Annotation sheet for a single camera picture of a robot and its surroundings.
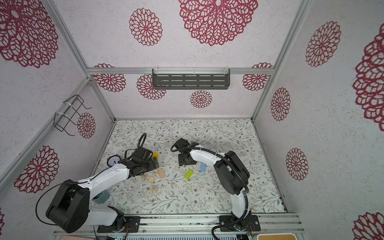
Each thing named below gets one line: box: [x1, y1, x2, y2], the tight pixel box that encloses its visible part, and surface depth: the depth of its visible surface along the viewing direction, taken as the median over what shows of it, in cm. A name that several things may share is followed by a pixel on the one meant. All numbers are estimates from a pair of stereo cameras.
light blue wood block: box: [200, 162, 206, 173], surface depth 97 cm
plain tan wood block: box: [157, 168, 166, 178], surface depth 92 cm
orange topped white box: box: [257, 233, 298, 240], surface depth 68 cm
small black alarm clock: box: [106, 155, 121, 168], surface depth 96 cm
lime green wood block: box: [184, 169, 194, 180], surface depth 93 cm
